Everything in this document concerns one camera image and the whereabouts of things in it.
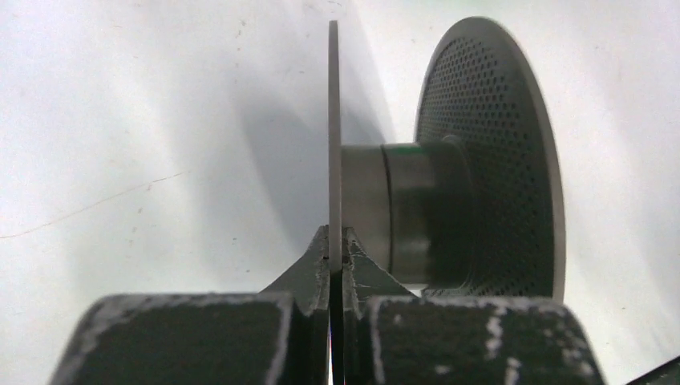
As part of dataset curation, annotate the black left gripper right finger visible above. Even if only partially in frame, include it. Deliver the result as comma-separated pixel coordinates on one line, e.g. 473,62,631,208
342,228,604,384

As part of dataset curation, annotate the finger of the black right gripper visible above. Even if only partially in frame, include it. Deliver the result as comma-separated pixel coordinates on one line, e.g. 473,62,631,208
629,356,680,385

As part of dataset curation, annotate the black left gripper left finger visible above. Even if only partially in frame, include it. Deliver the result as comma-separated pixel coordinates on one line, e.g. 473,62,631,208
51,226,330,384

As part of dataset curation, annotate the black cable spool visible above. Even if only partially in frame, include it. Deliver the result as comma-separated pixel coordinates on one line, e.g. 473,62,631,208
327,16,566,301

